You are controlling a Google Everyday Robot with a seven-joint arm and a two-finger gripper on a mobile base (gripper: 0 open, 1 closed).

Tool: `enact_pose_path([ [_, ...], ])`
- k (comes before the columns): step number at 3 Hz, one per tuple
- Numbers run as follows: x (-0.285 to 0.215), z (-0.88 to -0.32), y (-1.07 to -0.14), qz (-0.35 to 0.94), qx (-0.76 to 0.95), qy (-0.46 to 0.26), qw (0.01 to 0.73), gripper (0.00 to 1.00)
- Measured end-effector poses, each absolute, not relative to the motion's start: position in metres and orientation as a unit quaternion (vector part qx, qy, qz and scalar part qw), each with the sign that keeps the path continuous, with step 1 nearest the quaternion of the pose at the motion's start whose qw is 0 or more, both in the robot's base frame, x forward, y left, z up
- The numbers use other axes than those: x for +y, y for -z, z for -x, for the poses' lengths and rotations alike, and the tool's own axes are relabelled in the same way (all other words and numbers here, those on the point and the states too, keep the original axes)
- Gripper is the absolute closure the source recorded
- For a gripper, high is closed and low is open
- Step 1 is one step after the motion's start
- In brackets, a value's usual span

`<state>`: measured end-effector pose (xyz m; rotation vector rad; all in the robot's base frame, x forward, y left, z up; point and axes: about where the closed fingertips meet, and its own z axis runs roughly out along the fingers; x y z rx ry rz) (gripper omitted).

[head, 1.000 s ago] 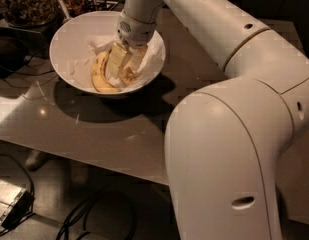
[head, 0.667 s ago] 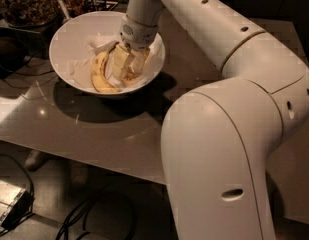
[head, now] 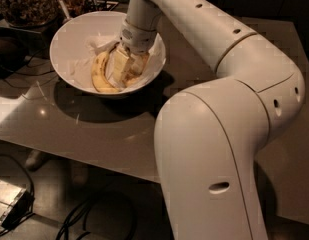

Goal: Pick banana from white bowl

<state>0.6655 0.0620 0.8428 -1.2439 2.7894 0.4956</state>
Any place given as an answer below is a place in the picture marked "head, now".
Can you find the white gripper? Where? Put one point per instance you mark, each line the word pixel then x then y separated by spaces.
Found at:
pixel 138 38

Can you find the spotted yellow banana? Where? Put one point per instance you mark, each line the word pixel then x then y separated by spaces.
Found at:
pixel 130 78

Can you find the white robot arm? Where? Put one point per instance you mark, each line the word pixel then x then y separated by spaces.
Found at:
pixel 206 136

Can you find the left yellow banana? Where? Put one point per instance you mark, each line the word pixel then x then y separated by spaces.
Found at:
pixel 99 80

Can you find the white ceramic bowl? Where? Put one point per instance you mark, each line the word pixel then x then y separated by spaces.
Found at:
pixel 68 43

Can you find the white paper napkin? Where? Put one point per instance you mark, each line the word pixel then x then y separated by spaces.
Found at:
pixel 108 40

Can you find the dark snack tray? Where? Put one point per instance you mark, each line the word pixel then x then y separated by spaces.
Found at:
pixel 78 7

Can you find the glass jar of nuts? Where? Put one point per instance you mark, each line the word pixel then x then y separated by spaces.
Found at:
pixel 28 13

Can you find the dark object left edge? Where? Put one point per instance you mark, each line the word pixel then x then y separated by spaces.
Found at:
pixel 12 55

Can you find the silver box on floor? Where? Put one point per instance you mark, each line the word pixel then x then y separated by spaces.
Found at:
pixel 13 203

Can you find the white utensil handle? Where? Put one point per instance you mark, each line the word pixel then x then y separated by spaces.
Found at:
pixel 66 13

